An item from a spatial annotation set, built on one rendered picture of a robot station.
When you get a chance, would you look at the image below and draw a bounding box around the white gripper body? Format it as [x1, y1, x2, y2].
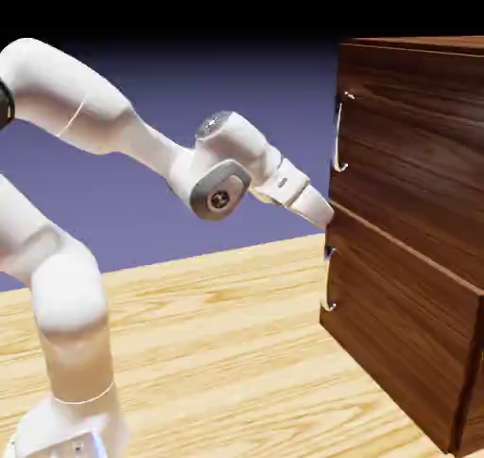
[290, 184, 336, 229]

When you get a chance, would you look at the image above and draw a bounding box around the dark wood cabinet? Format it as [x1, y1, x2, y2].
[319, 35, 484, 458]

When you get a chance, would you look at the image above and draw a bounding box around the dark wood cabinet door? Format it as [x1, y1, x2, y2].
[327, 43, 484, 291]
[319, 205, 484, 455]

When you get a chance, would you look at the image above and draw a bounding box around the curved silver door handle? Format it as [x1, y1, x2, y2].
[320, 244, 338, 313]
[331, 91, 355, 173]

